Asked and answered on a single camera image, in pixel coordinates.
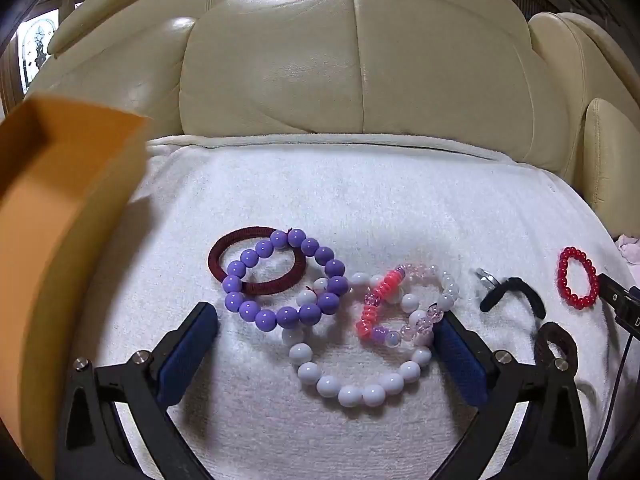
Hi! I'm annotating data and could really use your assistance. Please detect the coral spiral hair tie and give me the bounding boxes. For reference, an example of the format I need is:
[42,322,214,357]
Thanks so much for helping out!
[355,267,407,341]

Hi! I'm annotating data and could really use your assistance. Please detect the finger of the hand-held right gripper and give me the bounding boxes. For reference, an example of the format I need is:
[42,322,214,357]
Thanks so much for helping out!
[597,272,640,343]

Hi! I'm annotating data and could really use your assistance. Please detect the purple bead bracelet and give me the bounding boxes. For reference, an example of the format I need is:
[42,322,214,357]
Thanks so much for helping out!
[222,228,350,332]

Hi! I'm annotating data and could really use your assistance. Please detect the orange cardboard box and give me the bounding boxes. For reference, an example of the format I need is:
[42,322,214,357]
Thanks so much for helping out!
[0,94,153,480]

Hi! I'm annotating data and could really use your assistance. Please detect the cream leather sofa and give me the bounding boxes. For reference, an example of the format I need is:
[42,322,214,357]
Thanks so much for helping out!
[25,0,640,241]

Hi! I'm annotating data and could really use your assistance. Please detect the pink clear bead bracelet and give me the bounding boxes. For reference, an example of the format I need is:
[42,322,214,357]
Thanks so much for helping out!
[365,262,446,348]

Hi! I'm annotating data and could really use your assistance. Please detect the white towel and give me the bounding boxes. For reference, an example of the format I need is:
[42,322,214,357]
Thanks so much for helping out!
[75,132,636,480]

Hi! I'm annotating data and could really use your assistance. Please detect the black hair tie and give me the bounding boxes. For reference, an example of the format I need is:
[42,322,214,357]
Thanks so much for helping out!
[480,277,547,319]

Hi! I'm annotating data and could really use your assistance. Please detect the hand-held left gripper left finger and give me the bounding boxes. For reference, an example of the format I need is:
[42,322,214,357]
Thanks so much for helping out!
[55,301,221,480]

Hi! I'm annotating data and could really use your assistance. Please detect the door with patterned glass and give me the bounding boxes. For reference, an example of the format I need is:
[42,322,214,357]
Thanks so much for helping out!
[0,0,126,106]

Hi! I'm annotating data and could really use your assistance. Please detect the dark red hair tie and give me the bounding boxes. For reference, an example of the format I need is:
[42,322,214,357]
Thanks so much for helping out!
[208,227,306,296]

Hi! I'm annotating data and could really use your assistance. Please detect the pink cloth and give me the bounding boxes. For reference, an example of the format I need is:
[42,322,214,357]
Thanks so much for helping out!
[614,232,640,281]

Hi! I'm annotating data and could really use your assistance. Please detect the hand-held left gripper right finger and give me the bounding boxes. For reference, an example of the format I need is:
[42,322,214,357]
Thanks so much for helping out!
[432,310,593,480]

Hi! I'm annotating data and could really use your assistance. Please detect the red bead bracelet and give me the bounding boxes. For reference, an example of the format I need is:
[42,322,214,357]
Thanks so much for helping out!
[557,246,598,310]

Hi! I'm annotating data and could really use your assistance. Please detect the white bead bracelet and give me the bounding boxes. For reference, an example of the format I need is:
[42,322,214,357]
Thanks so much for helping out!
[281,267,460,407]

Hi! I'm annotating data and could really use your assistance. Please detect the brown hair tie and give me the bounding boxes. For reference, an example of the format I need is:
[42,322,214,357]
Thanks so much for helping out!
[535,321,580,386]

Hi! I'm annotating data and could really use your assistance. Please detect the black cable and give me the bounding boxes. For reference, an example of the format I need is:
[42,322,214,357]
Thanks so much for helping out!
[595,335,633,480]

